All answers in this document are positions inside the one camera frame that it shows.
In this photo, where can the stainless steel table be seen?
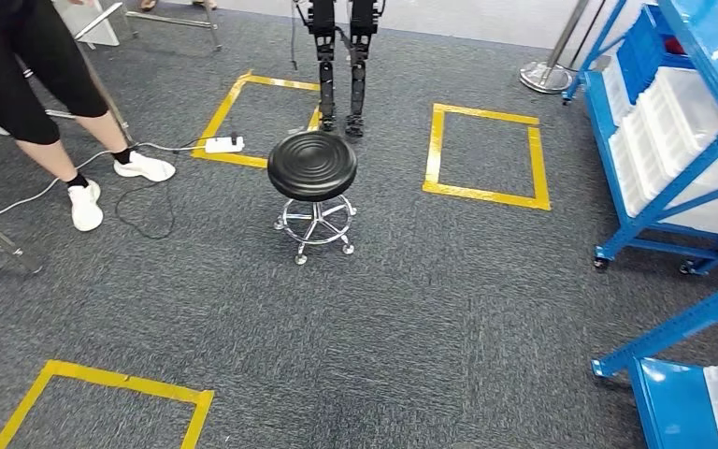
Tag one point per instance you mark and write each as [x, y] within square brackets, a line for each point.
[117, 118]

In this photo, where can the black round stool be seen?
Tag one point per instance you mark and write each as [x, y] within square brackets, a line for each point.
[312, 164]

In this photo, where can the blue plastic storage bin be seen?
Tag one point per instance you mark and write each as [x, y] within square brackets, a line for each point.
[638, 49]

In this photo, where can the white power strip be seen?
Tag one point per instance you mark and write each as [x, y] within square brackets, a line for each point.
[223, 145]

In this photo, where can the person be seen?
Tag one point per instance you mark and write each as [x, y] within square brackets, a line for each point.
[0, 80]
[148, 5]

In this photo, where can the yellow floor tape square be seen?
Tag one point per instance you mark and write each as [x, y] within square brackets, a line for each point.
[433, 149]
[223, 111]
[117, 381]

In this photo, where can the chrome stanchion with round base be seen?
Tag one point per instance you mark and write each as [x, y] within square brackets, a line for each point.
[545, 77]

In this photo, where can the white panel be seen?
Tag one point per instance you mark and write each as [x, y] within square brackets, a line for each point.
[96, 31]

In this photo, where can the blue metal shelf rack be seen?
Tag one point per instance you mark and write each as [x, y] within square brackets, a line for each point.
[644, 220]
[669, 403]

